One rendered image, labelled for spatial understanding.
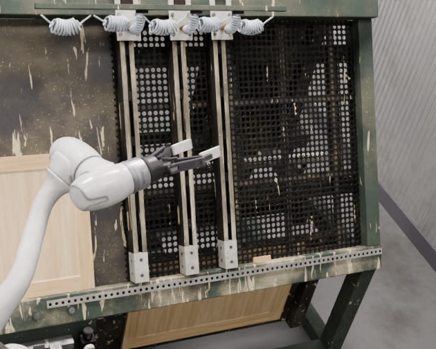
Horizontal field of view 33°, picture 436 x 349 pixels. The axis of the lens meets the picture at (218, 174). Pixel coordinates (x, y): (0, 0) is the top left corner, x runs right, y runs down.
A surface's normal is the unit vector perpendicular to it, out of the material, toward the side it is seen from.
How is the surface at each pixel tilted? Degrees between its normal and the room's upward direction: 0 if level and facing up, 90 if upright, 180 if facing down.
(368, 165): 56
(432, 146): 90
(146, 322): 90
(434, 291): 0
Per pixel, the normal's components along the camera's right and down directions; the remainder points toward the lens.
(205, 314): 0.39, 0.60
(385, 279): 0.19, -0.79
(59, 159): -0.50, -0.35
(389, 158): -0.92, 0.06
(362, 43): 0.43, 0.05
